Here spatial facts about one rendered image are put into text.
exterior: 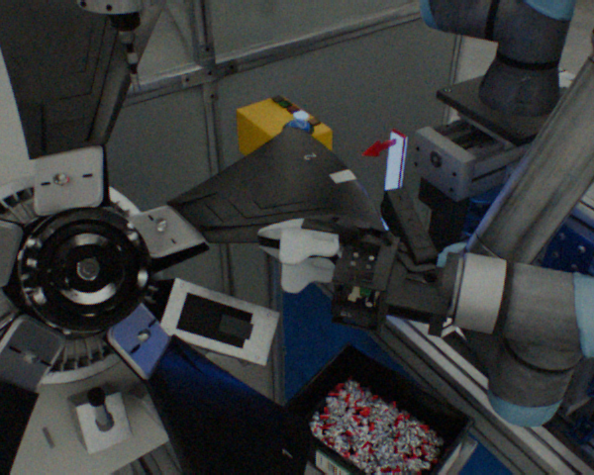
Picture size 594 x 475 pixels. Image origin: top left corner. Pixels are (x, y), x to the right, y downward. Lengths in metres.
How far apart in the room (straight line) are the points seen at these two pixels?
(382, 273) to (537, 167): 0.21
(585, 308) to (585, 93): 0.21
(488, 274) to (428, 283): 0.06
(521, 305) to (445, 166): 0.64
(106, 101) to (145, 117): 0.80
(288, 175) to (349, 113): 1.07
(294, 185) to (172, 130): 0.79
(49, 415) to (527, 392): 0.59
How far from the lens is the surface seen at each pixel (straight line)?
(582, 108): 0.69
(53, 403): 0.92
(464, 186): 1.24
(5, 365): 0.67
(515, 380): 0.70
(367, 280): 0.63
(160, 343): 0.73
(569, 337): 0.65
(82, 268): 0.63
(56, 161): 0.72
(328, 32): 1.68
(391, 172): 0.90
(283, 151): 0.83
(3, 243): 0.68
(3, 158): 0.92
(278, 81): 1.64
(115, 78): 0.70
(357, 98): 1.85
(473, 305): 0.63
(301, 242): 0.66
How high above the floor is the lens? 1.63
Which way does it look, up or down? 39 degrees down
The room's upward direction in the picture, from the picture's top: straight up
